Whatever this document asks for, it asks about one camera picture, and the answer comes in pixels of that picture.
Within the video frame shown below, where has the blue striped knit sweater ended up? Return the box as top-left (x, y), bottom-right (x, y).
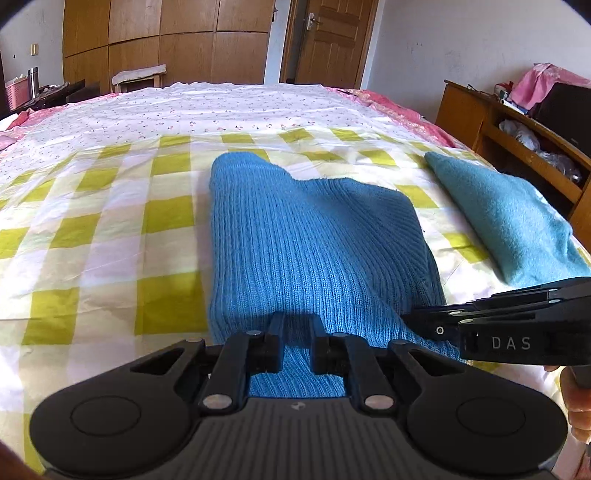
top-left (208, 152), bottom-right (459, 398)

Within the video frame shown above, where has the right hand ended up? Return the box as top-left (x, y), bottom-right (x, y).
top-left (560, 367), bottom-right (591, 444)

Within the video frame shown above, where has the folded teal fleece garment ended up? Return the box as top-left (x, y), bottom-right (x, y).
top-left (425, 152), bottom-right (590, 288)

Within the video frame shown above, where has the wooden side desk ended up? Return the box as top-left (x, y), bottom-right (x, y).
top-left (436, 81), bottom-right (590, 248)

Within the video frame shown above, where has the yellow checked bed sheet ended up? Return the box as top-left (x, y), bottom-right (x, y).
top-left (0, 126), bottom-right (591, 476)

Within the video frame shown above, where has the black monitor on desk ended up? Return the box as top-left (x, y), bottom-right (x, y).
top-left (529, 83), bottom-right (591, 156)

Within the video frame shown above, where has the pink bedspread edge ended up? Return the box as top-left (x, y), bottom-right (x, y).
top-left (329, 87), bottom-right (468, 150)

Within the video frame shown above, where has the pink cloth on desk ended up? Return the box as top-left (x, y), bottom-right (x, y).
top-left (509, 63), bottom-right (590, 111)

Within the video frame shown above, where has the white floral bed sheet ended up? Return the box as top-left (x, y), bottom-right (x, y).
top-left (1, 82), bottom-right (417, 183)

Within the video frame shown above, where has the small padded stool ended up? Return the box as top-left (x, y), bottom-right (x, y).
top-left (111, 64), bottom-right (166, 93)

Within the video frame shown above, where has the wooden door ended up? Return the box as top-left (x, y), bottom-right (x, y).
top-left (279, 1), bottom-right (380, 89)

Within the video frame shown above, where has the wooden wardrobe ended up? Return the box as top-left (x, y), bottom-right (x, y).
top-left (62, 0), bottom-right (273, 93)

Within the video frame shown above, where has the dark bedside table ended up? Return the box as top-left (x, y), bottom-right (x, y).
top-left (12, 80), bottom-right (100, 113)

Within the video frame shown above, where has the pink pillow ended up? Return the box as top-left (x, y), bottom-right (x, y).
top-left (0, 132), bottom-right (16, 151)

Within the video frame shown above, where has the pink storage box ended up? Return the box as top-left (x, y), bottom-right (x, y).
top-left (5, 76), bottom-right (30, 110)

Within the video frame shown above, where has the steel thermos flask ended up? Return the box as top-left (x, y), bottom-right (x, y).
top-left (27, 66), bottom-right (40, 99)

